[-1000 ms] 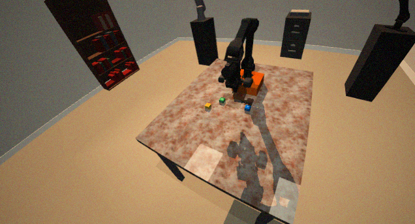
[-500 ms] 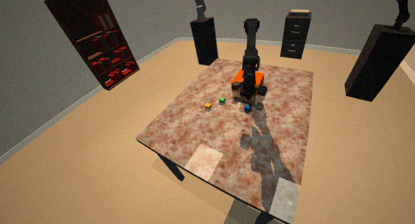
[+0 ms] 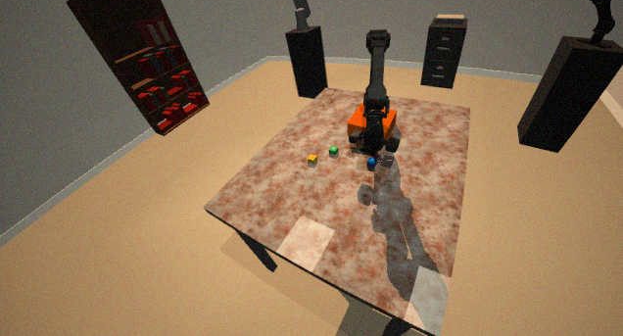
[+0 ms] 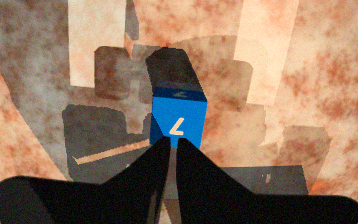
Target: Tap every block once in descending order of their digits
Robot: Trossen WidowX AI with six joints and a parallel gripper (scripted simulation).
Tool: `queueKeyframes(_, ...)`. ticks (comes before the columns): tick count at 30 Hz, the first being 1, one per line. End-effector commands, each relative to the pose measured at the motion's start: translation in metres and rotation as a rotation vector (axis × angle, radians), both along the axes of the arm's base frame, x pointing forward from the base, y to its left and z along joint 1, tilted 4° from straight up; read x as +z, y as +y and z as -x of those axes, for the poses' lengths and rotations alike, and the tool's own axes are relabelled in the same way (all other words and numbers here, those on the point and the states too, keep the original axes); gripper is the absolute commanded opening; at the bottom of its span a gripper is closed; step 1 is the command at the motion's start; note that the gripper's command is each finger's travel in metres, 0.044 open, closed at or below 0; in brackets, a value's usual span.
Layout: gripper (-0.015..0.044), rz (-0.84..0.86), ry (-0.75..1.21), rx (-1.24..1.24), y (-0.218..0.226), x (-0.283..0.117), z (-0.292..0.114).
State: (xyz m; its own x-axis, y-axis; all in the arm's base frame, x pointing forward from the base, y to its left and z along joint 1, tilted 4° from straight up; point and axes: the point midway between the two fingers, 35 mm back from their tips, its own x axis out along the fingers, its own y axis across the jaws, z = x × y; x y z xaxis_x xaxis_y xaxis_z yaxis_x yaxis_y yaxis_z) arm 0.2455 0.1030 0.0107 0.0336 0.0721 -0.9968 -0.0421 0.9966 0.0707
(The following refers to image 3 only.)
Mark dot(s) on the blue block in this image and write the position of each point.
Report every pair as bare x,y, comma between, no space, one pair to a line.
371,162

